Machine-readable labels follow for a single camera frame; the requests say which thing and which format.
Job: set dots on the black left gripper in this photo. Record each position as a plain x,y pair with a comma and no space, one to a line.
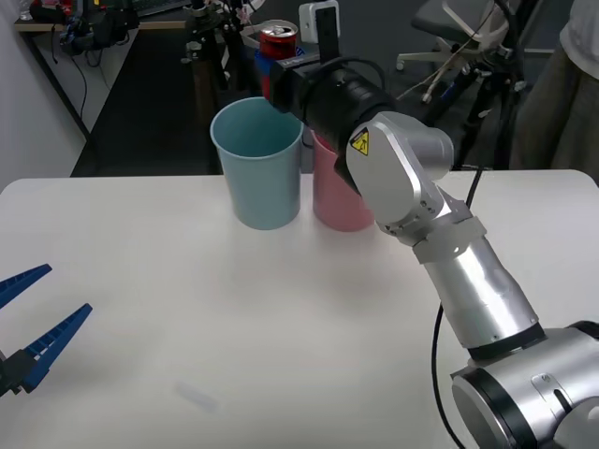
6,376

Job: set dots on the pink plastic bin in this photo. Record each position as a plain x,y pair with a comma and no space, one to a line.
334,201

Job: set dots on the wooden desk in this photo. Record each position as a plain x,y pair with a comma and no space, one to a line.
70,61

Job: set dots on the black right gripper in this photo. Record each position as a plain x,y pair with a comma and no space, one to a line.
290,86

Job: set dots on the person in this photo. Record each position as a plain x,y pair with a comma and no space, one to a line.
557,93

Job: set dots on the pale blue plastic bin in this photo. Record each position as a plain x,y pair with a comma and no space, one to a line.
262,187

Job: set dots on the grey office chair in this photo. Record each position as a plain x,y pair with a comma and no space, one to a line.
449,33

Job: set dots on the silver and black right arm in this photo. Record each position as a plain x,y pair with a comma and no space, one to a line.
398,187

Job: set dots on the red drink can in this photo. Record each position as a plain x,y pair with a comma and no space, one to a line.
278,42

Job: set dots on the black camera stand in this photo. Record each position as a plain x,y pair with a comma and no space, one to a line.
486,93

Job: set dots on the black tripod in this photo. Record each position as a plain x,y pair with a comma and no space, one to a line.
206,42

